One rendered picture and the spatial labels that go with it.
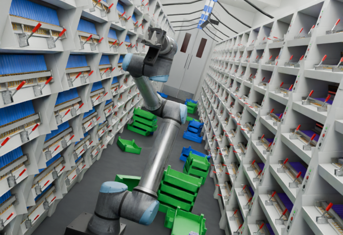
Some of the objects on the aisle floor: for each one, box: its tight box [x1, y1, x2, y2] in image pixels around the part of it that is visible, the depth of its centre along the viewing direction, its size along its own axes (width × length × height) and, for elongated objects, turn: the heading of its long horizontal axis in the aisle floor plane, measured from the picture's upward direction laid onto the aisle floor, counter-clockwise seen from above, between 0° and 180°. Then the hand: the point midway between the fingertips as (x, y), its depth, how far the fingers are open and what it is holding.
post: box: [282, 76, 343, 235], centre depth 181 cm, size 20×9×181 cm, turn 21°
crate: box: [170, 206, 204, 235], centre depth 286 cm, size 30×20×8 cm
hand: (145, 41), depth 166 cm, fingers closed
